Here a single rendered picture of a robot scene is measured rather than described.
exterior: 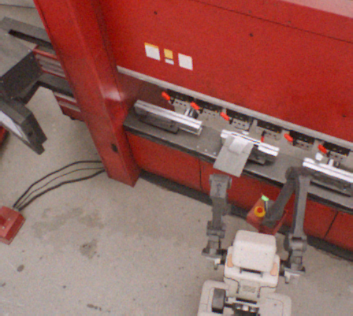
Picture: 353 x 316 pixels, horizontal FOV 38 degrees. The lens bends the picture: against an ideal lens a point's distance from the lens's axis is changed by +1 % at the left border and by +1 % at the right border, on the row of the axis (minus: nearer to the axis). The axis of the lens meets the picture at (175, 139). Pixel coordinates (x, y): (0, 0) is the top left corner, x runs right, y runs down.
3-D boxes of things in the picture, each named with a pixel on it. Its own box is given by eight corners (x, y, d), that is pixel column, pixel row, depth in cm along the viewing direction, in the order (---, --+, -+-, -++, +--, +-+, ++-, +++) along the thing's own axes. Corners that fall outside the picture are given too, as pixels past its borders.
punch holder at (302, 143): (286, 143, 307) (289, 129, 292) (291, 133, 310) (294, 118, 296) (310, 152, 302) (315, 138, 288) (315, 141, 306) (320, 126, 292)
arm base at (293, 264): (281, 270, 264) (305, 275, 262) (284, 255, 263) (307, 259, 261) (281, 265, 273) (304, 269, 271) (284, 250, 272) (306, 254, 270)
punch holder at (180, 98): (169, 103, 329) (166, 88, 315) (174, 94, 332) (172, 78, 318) (189, 110, 325) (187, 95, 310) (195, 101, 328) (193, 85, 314)
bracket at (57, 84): (14, 100, 344) (11, 94, 338) (34, 73, 355) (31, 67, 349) (65, 118, 333) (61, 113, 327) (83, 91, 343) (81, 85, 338)
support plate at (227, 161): (212, 167, 323) (212, 166, 322) (228, 135, 334) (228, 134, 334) (239, 177, 318) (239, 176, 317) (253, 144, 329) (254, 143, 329)
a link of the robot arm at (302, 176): (298, 168, 261) (316, 169, 263) (287, 165, 275) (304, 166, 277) (288, 253, 263) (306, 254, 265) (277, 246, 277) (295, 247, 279)
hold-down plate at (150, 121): (138, 120, 359) (138, 119, 357) (142, 115, 362) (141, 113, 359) (176, 135, 351) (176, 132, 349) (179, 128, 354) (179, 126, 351)
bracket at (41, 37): (-15, 52, 302) (-20, 44, 296) (9, 24, 313) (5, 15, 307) (42, 72, 291) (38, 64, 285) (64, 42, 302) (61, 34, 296)
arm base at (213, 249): (201, 254, 272) (223, 259, 270) (202, 240, 271) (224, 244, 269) (202, 250, 280) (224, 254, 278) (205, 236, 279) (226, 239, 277)
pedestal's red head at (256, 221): (246, 221, 337) (247, 211, 322) (259, 204, 343) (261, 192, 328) (271, 239, 330) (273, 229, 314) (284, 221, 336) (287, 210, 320)
